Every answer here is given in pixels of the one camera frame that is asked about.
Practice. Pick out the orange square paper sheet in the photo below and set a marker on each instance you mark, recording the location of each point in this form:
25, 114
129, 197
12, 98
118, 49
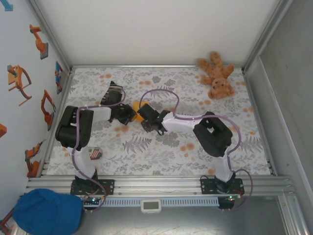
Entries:
136, 106

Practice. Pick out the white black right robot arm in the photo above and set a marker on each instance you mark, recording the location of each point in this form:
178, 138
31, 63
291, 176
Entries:
212, 134

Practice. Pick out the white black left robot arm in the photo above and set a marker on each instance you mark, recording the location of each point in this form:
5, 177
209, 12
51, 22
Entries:
73, 127

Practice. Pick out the floral printed tablecloth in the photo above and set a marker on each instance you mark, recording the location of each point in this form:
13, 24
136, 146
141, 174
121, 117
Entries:
146, 156

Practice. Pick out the black striped sock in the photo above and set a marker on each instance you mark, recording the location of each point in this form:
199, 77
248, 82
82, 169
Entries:
113, 85

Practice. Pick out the red striped fabric pouch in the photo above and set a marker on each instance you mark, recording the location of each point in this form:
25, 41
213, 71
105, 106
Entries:
95, 153

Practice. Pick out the brown teddy bear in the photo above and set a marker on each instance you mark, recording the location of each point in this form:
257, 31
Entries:
218, 83

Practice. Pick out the white digital timer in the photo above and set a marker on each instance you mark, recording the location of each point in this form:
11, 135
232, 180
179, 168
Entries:
151, 205

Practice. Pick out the blue baseball cap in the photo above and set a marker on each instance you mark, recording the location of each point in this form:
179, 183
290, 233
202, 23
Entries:
46, 210

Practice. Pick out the aluminium frame rail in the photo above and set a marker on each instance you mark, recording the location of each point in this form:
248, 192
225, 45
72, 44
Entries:
156, 66
156, 184
260, 122
55, 122

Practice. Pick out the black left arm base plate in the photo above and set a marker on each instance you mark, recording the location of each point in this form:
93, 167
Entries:
108, 187

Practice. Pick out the blue orange wall sticker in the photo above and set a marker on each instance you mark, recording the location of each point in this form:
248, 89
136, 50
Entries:
58, 76

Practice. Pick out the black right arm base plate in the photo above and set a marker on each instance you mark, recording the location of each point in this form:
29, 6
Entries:
207, 186

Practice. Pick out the aluminium frame post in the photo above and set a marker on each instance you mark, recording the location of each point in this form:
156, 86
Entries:
267, 34
50, 34

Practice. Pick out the orange claw gripper wall sticker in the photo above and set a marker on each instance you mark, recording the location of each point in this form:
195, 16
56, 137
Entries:
14, 78

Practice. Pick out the orange block wall sticker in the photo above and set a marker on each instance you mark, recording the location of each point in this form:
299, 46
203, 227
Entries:
2, 131

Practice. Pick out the orange grey wall sticker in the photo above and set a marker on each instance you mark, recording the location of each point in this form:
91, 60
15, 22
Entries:
6, 222

